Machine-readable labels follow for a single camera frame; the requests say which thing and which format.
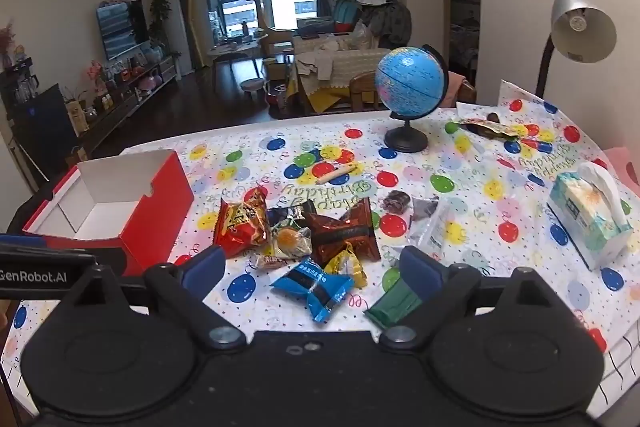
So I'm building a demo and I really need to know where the silver desk lamp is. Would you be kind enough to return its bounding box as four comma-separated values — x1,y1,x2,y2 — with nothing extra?
535,0,617,100

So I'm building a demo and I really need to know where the white tower air conditioner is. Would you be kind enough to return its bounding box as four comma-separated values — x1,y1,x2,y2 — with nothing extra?
161,0,193,78

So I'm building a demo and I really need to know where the pink cloth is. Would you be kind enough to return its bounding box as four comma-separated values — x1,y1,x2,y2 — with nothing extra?
447,72,472,108
602,147,640,188

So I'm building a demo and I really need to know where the red chip bag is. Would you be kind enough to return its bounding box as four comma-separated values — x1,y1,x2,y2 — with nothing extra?
212,188,273,259

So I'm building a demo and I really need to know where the yellow snack packet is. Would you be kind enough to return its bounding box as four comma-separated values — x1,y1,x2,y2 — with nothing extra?
324,243,368,290

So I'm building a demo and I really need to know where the beige paper bag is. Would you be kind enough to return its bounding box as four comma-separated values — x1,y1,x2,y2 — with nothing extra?
65,99,90,135

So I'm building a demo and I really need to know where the green packet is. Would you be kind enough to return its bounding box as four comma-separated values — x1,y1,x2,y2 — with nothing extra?
363,267,426,330

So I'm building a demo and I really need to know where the small clear candy packet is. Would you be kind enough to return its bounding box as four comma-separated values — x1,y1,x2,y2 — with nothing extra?
250,254,287,273

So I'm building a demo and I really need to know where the blue desk globe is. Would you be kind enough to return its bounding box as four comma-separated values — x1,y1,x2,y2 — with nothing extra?
375,44,448,154

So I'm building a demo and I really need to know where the balloon print tablecloth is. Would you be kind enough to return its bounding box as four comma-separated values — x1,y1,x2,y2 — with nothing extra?
0,79,640,418

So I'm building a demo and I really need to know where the sofa with yellow cover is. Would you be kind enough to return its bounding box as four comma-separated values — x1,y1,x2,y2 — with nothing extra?
290,0,401,112

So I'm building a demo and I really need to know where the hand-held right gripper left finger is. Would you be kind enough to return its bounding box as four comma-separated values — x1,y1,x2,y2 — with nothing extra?
62,247,246,351

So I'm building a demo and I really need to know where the pile of clothes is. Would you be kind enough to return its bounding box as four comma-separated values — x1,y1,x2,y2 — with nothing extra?
357,0,413,50

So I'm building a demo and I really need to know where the potted plant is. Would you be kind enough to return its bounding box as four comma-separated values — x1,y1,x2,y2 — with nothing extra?
149,0,172,50

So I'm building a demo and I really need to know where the yellow wooden chair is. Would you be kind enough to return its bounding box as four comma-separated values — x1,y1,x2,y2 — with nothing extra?
257,0,296,58

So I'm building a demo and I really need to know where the round coffee table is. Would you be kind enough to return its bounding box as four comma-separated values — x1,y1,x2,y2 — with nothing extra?
207,39,261,88

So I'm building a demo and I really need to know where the silver plastic packet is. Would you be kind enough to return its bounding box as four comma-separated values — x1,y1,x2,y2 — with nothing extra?
406,196,453,253

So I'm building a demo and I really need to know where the open brown wrapper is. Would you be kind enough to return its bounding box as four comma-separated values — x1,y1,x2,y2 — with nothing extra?
457,114,521,141

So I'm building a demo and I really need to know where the purple snack packet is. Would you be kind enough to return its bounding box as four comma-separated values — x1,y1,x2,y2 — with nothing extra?
265,199,318,229

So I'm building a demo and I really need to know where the sausage stick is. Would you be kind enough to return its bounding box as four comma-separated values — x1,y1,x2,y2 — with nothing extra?
315,163,357,184

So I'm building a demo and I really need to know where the black cabinet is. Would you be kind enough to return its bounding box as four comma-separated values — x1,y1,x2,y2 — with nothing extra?
0,57,78,168

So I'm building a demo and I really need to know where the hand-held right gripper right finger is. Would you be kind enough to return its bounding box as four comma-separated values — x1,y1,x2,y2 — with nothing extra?
379,246,566,350

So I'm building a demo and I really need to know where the television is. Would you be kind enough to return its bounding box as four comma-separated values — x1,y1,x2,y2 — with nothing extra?
96,0,151,61

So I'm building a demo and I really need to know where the tissue box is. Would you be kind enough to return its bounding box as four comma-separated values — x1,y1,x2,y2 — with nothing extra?
546,161,633,271

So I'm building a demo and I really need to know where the brown cake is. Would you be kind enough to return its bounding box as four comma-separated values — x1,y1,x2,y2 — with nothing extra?
380,190,412,212

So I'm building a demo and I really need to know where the blue snack packet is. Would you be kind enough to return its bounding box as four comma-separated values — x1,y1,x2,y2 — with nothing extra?
270,257,356,323

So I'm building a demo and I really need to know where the red cardboard box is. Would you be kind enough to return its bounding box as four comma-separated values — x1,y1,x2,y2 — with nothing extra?
22,150,195,278

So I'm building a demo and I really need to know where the dark tv cabinet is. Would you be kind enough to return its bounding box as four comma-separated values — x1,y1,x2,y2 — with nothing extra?
60,54,181,148

